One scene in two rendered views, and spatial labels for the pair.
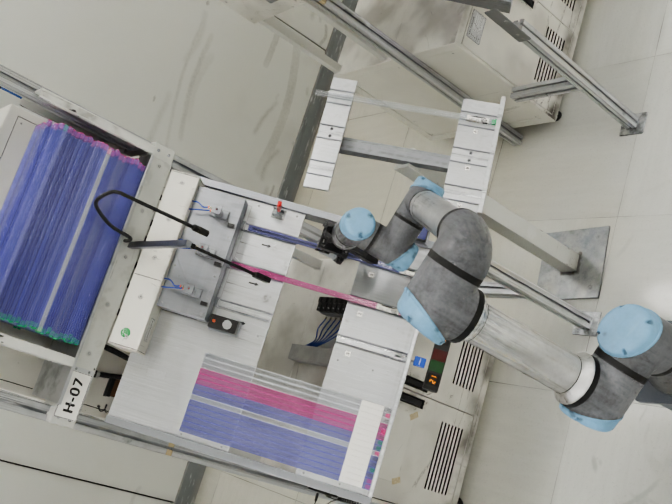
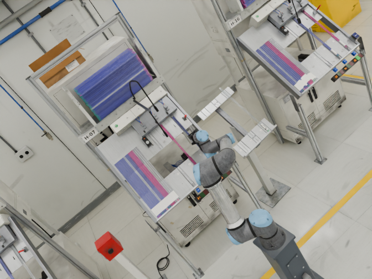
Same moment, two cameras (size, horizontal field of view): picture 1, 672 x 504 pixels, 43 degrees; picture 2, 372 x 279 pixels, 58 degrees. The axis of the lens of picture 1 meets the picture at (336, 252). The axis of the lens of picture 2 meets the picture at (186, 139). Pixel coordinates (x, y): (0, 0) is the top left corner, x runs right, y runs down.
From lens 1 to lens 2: 0.28 m
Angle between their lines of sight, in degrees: 6
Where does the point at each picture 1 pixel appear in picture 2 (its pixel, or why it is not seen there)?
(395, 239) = (210, 147)
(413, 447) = (184, 216)
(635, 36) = (340, 132)
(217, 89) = (199, 68)
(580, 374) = (236, 221)
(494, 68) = (285, 114)
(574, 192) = (288, 170)
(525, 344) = (225, 201)
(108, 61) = (169, 39)
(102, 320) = (112, 118)
